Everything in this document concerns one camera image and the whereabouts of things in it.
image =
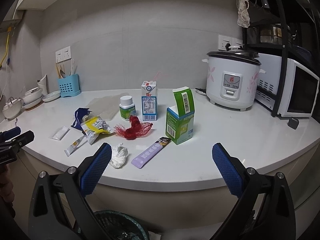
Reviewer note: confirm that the white plate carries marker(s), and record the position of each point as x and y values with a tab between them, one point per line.
51	96

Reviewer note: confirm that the person's left hand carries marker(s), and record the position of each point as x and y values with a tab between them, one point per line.
6	185

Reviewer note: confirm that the white green pill bottle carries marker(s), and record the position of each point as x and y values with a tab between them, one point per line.
127	107

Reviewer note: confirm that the white microwave oven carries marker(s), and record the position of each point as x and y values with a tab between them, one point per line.
300	89

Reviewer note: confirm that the left wall power socket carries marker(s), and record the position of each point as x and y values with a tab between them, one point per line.
63	54

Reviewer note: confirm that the white tissue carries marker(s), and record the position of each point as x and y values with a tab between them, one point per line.
119	155

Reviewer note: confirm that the right wall power socket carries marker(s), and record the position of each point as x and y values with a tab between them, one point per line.
224	40

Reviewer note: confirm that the stacked white bowls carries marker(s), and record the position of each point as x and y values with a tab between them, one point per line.
32	98

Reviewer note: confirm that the blue white milk carton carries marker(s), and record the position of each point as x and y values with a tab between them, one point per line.
149	100

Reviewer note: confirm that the blue utensil holder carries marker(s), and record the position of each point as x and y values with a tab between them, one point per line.
69	86

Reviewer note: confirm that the white floral rice cooker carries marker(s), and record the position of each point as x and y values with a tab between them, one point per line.
232	77

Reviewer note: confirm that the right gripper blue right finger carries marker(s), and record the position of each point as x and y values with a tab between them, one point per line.
264	209

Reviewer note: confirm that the yellow snack wrapper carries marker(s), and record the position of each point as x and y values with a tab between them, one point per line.
95	126

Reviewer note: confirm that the small dark grey block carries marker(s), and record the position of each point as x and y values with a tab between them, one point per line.
293	123

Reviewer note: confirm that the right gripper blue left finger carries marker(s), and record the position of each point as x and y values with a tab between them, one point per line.
58	208

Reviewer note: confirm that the dark blue torn wrapper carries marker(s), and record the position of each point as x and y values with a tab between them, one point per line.
79	114

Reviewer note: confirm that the white pot with lid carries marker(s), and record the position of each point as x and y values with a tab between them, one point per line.
12	108

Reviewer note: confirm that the black mesh trash bin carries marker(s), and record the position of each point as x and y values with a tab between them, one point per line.
115	225

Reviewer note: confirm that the red mesh net bag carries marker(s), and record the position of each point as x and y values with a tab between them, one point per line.
137	129

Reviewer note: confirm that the clear bubble wrap sheet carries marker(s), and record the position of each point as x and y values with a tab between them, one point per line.
106	107

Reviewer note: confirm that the white pitcher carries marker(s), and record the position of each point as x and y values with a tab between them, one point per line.
42	83

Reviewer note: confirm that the black metal kitchen rack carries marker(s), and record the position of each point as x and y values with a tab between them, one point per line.
285	28

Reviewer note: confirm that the green white medicine box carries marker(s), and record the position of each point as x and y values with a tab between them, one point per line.
180	117

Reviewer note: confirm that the wall power socket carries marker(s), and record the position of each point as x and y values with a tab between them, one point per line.
63	54
224	40

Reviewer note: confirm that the hanging white mesh cloth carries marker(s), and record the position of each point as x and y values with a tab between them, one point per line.
243	15

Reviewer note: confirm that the small white sachet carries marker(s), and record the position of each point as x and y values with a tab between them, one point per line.
60	133

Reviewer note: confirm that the purple stick sachet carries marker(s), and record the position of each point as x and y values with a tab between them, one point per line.
143	158

